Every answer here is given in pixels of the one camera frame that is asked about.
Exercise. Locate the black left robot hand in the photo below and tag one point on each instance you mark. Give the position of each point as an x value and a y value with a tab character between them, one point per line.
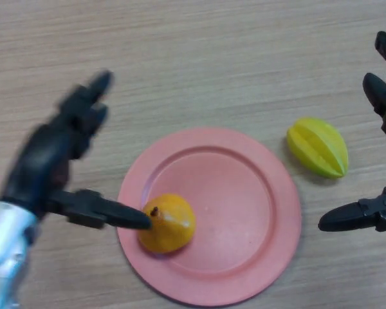
42	161

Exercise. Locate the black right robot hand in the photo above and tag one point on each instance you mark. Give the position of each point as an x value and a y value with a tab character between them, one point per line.
350	217

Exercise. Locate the yellow pear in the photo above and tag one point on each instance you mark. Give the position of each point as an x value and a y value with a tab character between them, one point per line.
173	231

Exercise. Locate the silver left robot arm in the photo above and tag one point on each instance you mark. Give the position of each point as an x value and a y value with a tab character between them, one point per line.
3	231

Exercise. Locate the pink round plate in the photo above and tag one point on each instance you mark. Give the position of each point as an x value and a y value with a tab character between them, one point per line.
238	225

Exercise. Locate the yellow-green starfruit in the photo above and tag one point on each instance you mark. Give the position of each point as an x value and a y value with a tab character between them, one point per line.
315	148

